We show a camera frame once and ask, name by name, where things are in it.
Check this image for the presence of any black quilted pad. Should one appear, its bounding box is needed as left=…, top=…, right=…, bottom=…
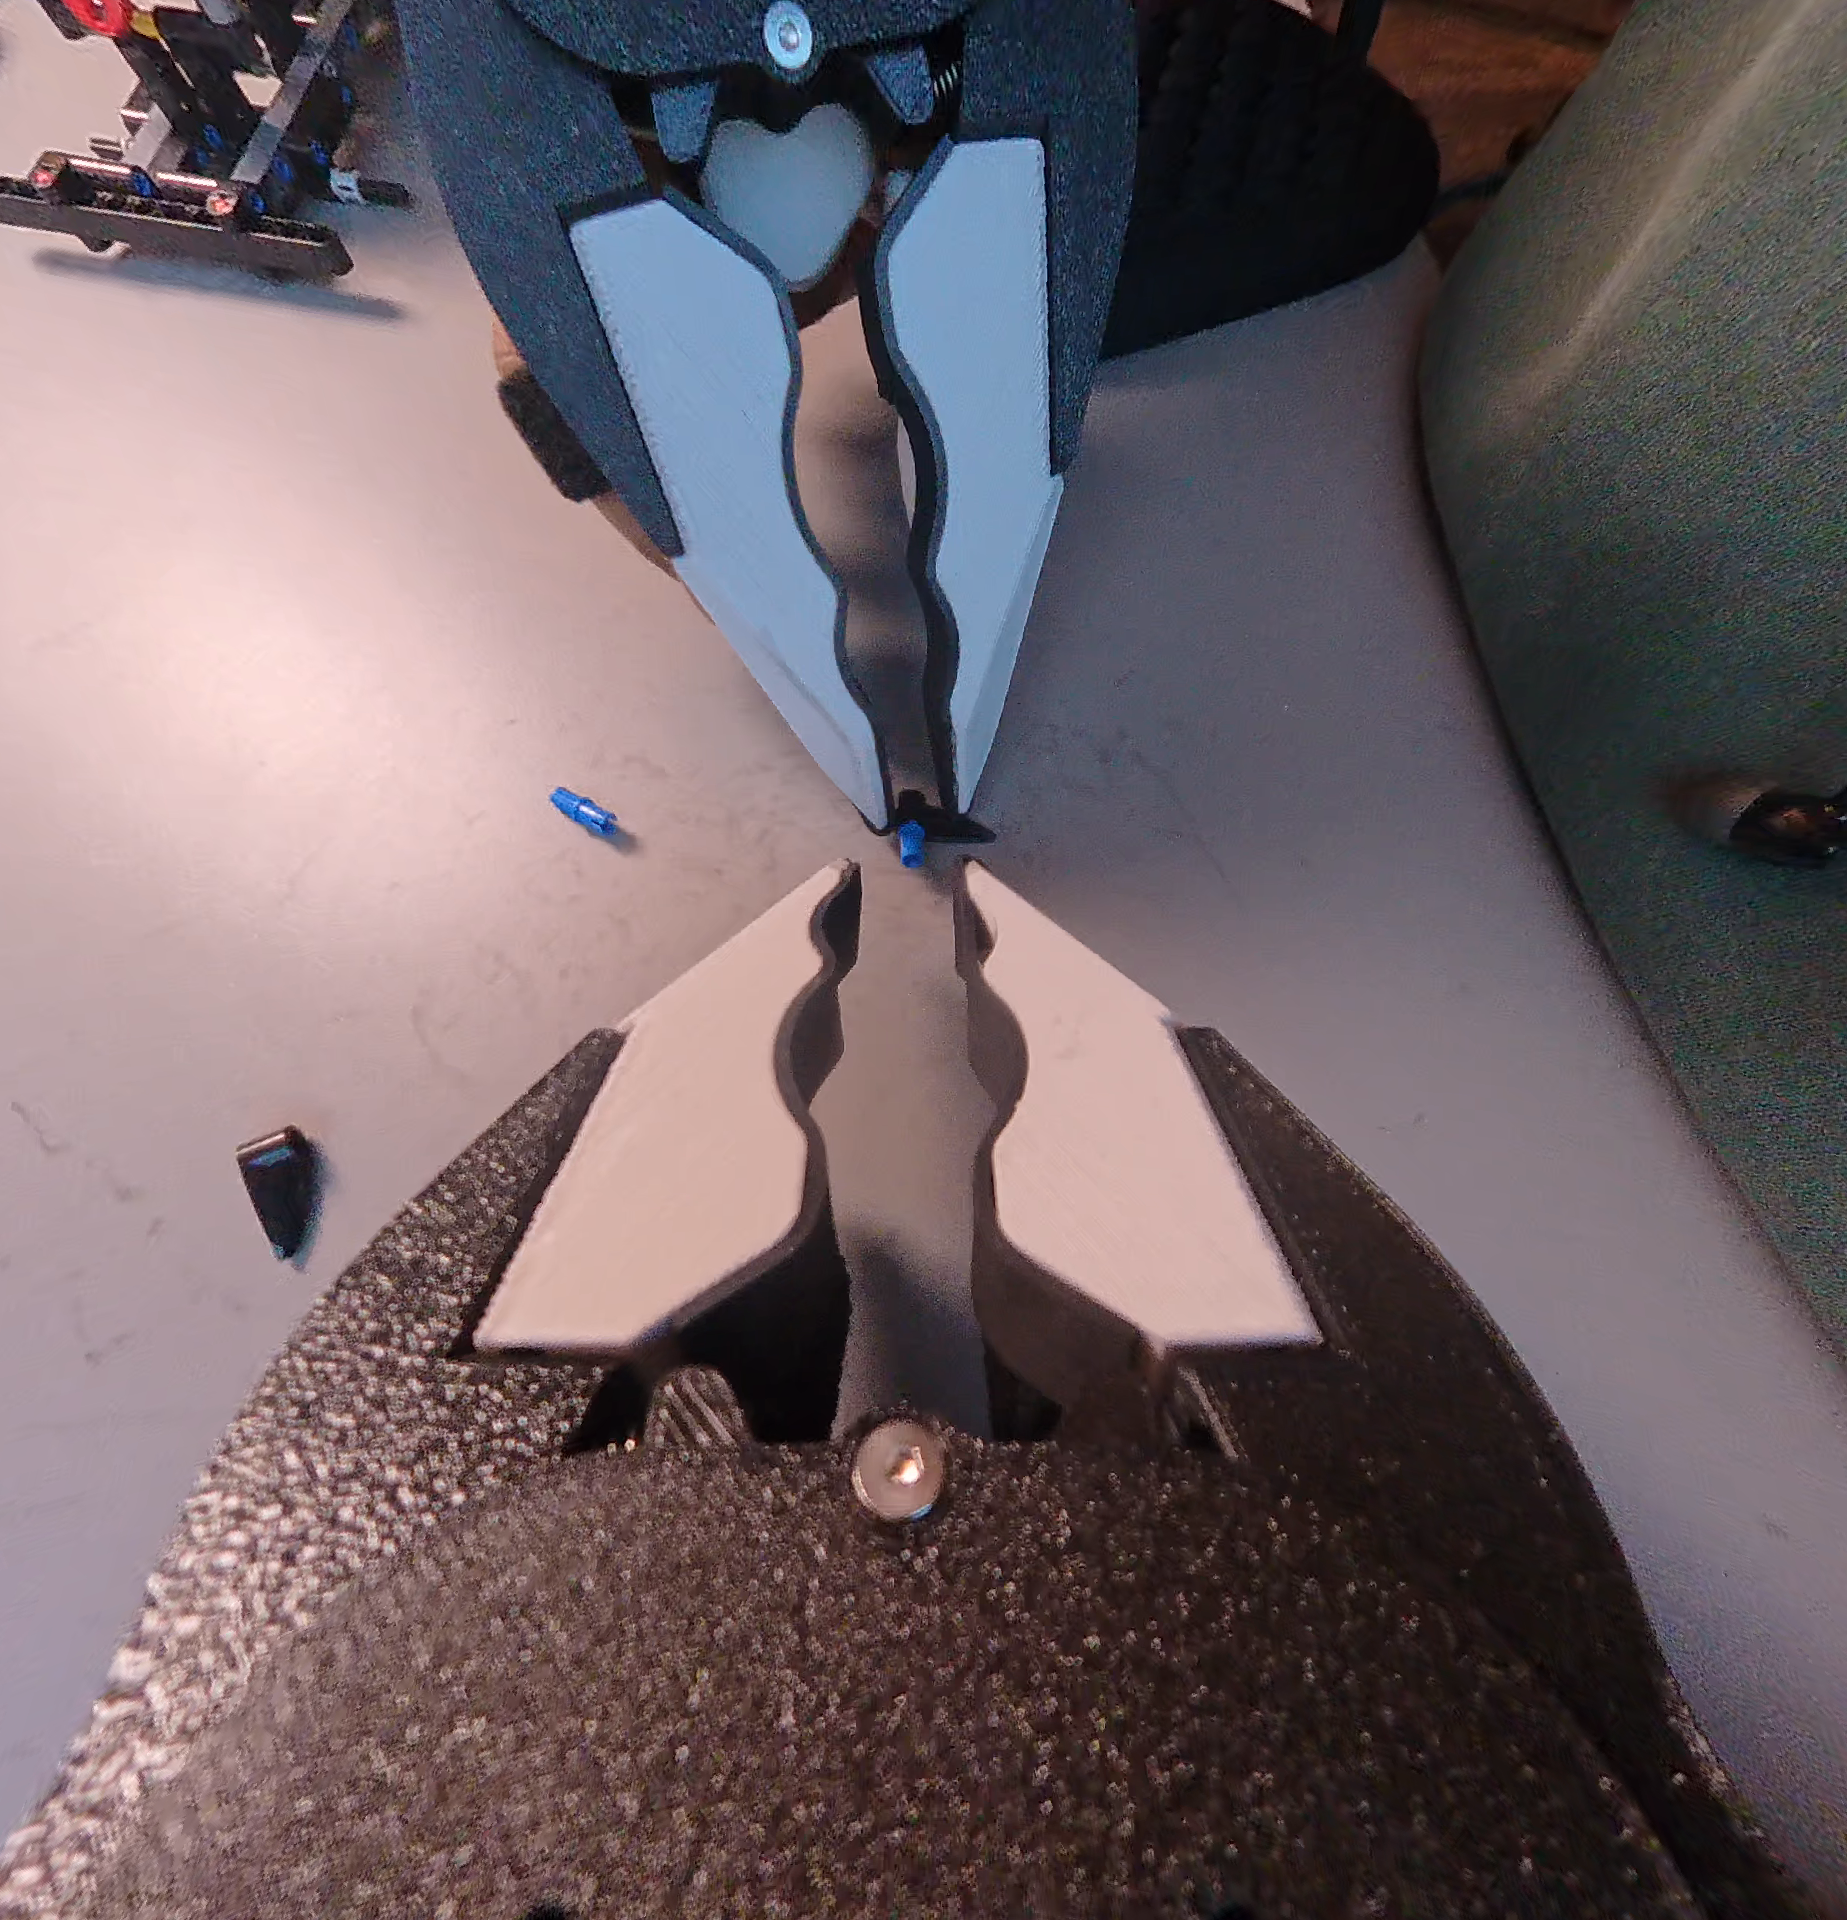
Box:
left=1103, top=0, right=1442, bottom=363

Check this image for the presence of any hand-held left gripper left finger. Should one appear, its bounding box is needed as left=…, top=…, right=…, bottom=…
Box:
left=473, top=858, right=865, bottom=1368

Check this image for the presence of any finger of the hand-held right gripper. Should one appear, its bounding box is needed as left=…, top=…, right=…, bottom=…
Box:
left=567, top=192, right=896, bottom=834
left=864, top=139, right=1069, bottom=819

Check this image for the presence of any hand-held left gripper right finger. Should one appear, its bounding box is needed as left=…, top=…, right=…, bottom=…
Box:
left=954, top=858, right=1326, bottom=1358

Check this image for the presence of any black lego tooth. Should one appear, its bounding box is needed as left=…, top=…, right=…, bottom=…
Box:
left=235, top=1125, right=322, bottom=1262
left=864, top=787, right=996, bottom=844

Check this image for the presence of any white lego truck model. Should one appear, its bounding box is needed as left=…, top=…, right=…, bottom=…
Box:
left=0, top=0, right=416, bottom=287

